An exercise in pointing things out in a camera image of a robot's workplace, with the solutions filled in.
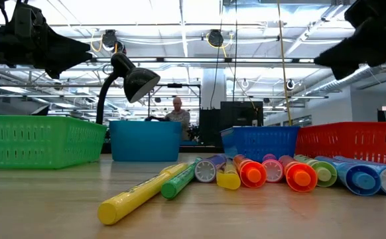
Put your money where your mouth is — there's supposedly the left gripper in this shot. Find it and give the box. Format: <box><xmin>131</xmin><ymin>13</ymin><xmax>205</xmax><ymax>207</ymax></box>
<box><xmin>12</xmin><ymin>0</ymin><xmax>94</xmax><ymax>80</ymax></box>

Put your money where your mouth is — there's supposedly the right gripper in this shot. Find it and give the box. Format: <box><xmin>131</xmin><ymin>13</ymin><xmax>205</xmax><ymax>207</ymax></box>
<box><xmin>314</xmin><ymin>0</ymin><xmax>386</xmax><ymax>80</ymax></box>

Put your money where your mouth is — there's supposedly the green plastic basket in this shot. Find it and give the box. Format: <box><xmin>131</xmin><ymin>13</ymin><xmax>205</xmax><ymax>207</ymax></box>
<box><xmin>0</xmin><ymin>114</ymin><xmax>107</xmax><ymax>170</ymax></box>

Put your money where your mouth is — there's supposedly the blue plastic basket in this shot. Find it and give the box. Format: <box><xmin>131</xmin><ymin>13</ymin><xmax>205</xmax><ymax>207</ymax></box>
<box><xmin>221</xmin><ymin>125</ymin><xmax>300</xmax><ymax>163</ymax></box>

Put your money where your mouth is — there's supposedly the lime green highlighter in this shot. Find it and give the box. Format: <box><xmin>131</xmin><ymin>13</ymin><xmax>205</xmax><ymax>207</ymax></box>
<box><xmin>294</xmin><ymin>154</ymin><xmax>338</xmax><ymax>188</ymax></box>

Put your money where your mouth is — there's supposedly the orange highlighter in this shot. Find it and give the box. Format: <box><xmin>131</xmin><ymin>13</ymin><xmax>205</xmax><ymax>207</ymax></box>
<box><xmin>232</xmin><ymin>153</ymin><xmax>268</xmax><ymax>189</ymax></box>
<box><xmin>278</xmin><ymin>155</ymin><xmax>318</xmax><ymax>193</ymax></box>

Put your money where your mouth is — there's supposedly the pink highlighter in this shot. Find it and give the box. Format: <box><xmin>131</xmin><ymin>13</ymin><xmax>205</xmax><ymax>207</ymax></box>
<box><xmin>261</xmin><ymin>153</ymin><xmax>285</xmax><ymax>184</ymax></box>

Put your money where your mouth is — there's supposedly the slim yellow highlighter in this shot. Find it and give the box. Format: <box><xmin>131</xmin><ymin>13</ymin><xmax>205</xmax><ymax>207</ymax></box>
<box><xmin>97</xmin><ymin>162</ymin><xmax>189</xmax><ymax>226</ymax></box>

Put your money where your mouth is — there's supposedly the thick yellow highlighter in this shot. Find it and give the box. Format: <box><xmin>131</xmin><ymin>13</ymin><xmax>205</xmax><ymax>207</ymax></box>
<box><xmin>216</xmin><ymin>159</ymin><xmax>242</xmax><ymax>191</ymax></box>

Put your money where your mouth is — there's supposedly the purple highlighter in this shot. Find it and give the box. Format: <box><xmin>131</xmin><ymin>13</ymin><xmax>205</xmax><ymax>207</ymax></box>
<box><xmin>194</xmin><ymin>153</ymin><xmax>227</xmax><ymax>184</ymax></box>

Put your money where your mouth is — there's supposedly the black desk lamp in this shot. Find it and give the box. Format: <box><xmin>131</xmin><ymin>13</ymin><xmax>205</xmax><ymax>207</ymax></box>
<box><xmin>96</xmin><ymin>52</ymin><xmax>161</xmax><ymax>125</ymax></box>

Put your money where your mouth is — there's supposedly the red plastic basket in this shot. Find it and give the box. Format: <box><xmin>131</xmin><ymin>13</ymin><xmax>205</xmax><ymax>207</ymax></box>
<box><xmin>294</xmin><ymin>121</ymin><xmax>386</xmax><ymax>168</ymax></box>

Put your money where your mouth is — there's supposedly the black equipment cabinet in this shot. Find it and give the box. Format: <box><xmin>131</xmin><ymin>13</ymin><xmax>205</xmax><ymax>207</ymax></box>
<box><xmin>198</xmin><ymin>101</ymin><xmax>264</xmax><ymax>147</ymax></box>

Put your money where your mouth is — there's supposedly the teal plastic bin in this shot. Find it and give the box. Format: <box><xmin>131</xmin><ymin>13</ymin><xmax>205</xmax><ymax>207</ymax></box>
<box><xmin>109</xmin><ymin>120</ymin><xmax>183</xmax><ymax>163</ymax></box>

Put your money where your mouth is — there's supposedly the person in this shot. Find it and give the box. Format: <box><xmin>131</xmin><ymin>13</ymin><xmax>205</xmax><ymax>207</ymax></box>
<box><xmin>146</xmin><ymin>96</ymin><xmax>191</xmax><ymax>141</ymax></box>

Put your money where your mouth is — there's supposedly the silver ventilation duct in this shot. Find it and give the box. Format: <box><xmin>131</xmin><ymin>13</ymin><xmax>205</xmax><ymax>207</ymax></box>
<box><xmin>305</xmin><ymin>64</ymin><xmax>385</xmax><ymax>97</ymax></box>

